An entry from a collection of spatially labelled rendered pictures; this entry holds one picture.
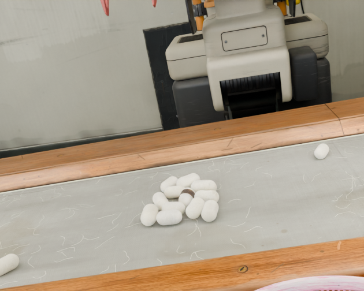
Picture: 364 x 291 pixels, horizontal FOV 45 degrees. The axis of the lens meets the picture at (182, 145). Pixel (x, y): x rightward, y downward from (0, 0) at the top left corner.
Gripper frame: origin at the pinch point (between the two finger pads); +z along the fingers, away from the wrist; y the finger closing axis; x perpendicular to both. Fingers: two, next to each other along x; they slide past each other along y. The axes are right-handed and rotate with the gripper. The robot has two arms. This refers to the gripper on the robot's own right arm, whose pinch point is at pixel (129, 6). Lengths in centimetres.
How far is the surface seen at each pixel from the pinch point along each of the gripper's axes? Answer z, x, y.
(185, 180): 35.4, -17.1, 9.9
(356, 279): 46, -40, 28
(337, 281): 46, -40, 26
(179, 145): 29.2, -6.0, 7.8
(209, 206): 39.1, -24.8, 13.9
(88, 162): 30.2, -7.6, -8.8
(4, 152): 2, 193, -149
